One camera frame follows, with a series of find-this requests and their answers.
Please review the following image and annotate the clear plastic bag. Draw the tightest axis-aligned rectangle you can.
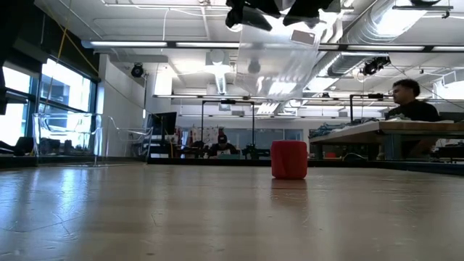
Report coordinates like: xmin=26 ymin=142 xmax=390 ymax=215
xmin=233 ymin=22 xmax=323 ymax=103

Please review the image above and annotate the red bandage roll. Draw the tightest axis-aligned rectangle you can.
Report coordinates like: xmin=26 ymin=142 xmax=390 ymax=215
xmin=270 ymin=140 xmax=309 ymax=181

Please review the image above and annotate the pile of blue cloths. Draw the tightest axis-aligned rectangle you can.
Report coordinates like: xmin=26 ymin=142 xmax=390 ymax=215
xmin=314 ymin=117 xmax=381 ymax=138

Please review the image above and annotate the long ceiling strip light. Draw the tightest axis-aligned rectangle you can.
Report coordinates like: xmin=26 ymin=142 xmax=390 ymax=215
xmin=81 ymin=39 xmax=464 ymax=52

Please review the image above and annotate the person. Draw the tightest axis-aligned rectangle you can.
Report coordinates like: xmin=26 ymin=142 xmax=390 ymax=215
xmin=376 ymin=78 xmax=442 ymax=160
xmin=207 ymin=133 xmax=240 ymax=159

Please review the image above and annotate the black screen on stand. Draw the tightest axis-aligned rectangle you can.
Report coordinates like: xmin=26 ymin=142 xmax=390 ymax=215
xmin=146 ymin=111 xmax=178 ymax=137

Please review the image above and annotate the large wooden workbench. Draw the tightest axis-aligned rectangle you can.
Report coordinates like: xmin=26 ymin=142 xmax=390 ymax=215
xmin=308 ymin=120 xmax=464 ymax=161

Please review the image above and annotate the clear plastic bin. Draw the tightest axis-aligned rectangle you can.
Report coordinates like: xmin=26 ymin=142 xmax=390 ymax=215
xmin=31 ymin=112 xmax=155 ymax=167

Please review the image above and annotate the silver round air duct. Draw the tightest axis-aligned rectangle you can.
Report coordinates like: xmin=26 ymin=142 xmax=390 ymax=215
xmin=326 ymin=0 xmax=431 ymax=79

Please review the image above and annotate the white branching air duct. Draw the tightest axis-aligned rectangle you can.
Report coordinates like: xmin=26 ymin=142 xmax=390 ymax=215
xmin=204 ymin=49 xmax=233 ymax=96

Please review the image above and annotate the black rectangular station frame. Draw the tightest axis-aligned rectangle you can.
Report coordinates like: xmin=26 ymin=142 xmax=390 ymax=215
xmin=200 ymin=99 xmax=256 ymax=160

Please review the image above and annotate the black low station frame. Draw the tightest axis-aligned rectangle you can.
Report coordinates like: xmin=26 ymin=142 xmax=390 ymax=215
xmin=349 ymin=93 xmax=396 ymax=123

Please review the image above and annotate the yellow hanging cable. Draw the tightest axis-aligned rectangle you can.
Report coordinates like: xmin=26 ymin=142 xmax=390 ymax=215
xmin=43 ymin=25 xmax=99 ymax=109

